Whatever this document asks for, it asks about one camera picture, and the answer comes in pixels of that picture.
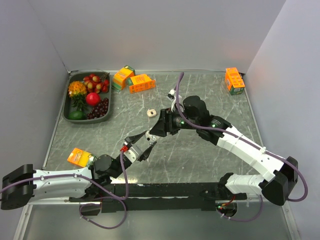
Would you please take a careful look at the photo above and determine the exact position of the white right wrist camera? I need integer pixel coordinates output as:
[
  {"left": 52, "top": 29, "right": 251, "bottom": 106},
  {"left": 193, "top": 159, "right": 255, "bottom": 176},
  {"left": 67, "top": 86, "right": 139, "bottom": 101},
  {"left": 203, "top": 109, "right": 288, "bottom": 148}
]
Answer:
[{"left": 167, "top": 88, "right": 184, "bottom": 112}]

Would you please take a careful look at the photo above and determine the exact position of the red apple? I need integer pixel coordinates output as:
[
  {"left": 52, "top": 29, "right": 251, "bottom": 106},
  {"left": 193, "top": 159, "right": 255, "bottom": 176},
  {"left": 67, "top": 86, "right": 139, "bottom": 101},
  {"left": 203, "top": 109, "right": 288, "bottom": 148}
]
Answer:
[{"left": 85, "top": 92, "right": 101, "bottom": 107}]

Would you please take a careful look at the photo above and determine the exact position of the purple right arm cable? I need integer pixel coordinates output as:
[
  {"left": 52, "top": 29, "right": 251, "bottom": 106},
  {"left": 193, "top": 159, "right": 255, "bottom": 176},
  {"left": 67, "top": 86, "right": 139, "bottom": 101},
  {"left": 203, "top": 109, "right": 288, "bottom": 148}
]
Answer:
[{"left": 172, "top": 71, "right": 309, "bottom": 222}]

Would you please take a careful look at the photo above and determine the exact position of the dark green fruit tray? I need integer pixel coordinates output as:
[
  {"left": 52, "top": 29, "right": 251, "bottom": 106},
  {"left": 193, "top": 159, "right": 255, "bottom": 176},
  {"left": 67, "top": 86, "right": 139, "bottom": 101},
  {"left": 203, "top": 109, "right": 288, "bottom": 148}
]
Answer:
[{"left": 62, "top": 71, "right": 112, "bottom": 125}]

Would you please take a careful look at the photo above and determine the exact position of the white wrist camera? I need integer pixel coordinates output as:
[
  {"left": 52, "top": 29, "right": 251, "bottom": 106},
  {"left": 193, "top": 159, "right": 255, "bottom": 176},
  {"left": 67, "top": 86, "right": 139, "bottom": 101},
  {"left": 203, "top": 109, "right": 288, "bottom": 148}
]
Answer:
[
  {"left": 167, "top": 88, "right": 184, "bottom": 112},
  {"left": 121, "top": 145, "right": 143, "bottom": 163}
]

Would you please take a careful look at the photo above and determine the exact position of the green avocado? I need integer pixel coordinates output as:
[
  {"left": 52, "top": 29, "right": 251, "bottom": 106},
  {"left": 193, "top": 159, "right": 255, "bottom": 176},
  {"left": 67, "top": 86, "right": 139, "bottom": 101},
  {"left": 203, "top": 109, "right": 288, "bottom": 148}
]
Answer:
[{"left": 68, "top": 110, "right": 86, "bottom": 121}]

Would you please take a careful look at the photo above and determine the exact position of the orange carton lying back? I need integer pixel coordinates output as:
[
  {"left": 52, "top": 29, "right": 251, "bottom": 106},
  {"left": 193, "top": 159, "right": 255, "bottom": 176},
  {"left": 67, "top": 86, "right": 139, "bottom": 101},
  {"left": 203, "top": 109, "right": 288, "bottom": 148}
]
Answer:
[{"left": 126, "top": 73, "right": 156, "bottom": 94}]

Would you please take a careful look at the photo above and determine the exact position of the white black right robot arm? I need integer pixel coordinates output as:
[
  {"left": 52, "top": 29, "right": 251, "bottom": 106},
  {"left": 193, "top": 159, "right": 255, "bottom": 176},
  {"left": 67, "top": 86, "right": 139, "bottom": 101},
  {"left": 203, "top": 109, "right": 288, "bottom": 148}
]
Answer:
[{"left": 149, "top": 95, "right": 298, "bottom": 206}]

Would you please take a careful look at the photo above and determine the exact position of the dark red grape bunch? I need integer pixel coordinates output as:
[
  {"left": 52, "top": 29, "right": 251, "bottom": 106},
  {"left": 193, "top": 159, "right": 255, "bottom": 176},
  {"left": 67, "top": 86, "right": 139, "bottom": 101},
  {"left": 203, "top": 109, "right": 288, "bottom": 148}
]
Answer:
[{"left": 86, "top": 97, "right": 109, "bottom": 120}]

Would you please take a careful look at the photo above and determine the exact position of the orange green carton near left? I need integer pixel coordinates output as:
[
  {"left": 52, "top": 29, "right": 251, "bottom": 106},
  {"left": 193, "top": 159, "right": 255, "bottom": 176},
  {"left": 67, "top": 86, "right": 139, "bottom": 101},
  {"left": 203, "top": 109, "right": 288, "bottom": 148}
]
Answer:
[{"left": 67, "top": 148, "right": 96, "bottom": 168}]

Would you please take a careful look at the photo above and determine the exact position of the orange spiky fruit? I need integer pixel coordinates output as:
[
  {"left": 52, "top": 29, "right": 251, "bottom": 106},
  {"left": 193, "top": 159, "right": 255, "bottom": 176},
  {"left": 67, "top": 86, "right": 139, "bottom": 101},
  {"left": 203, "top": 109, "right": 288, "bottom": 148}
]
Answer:
[{"left": 68, "top": 81, "right": 87, "bottom": 98}]

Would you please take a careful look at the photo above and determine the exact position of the orange green carton right corner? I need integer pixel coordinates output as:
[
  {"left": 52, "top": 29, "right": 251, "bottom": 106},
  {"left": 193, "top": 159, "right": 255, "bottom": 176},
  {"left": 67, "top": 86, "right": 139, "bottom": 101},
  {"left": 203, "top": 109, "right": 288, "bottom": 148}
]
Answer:
[{"left": 224, "top": 67, "right": 245, "bottom": 95}]

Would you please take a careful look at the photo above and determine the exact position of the orange green carton upright back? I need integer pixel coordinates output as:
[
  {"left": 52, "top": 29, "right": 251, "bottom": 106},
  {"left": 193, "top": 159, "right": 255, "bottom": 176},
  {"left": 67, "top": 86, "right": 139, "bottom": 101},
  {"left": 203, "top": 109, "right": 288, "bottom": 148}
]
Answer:
[{"left": 112, "top": 65, "right": 136, "bottom": 92}]

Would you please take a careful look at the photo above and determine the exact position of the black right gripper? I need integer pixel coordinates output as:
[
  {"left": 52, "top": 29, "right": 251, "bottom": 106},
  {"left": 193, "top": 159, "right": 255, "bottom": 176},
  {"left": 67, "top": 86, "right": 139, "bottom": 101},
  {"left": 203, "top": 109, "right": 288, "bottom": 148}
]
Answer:
[{"left": 149, "top": 106, "right": 199, "bottom": 137}]

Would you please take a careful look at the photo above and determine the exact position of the white earbud charging case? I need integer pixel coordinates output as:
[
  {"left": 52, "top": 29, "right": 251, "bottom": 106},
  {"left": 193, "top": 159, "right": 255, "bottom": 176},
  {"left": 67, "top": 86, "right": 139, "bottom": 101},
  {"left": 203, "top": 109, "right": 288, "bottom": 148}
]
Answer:
[{"left": 145, "top": 130, "right": 159, "bottom": 144}]

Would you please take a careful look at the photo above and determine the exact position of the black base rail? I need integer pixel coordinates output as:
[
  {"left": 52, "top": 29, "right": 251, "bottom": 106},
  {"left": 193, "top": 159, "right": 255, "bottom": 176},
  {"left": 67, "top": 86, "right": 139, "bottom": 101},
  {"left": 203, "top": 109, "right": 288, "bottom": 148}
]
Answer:
[{"left": 68, "top": 181, "right": 248, "bottom": 214}]

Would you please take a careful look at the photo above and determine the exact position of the beige earbud charging case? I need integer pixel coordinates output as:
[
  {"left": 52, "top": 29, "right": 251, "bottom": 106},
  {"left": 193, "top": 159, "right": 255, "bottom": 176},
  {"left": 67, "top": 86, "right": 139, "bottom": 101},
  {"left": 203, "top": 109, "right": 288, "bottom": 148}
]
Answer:
[{"left": 146, "top": 109, "right": 157, "bottom": 118}]

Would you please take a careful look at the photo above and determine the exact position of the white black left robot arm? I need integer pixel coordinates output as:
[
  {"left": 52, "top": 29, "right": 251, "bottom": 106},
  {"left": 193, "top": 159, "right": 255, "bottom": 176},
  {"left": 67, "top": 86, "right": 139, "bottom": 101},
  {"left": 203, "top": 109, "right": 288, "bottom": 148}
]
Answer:
[{"left": 0, "top": 131, "right": 159, "bottom": 210}]

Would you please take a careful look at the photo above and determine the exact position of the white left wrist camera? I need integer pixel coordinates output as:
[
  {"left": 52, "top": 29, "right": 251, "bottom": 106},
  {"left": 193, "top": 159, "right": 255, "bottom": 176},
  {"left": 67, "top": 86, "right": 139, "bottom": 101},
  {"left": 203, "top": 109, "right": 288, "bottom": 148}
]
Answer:
[{"left": 121, "top": 145, "right": 143, "bottom": 163}]

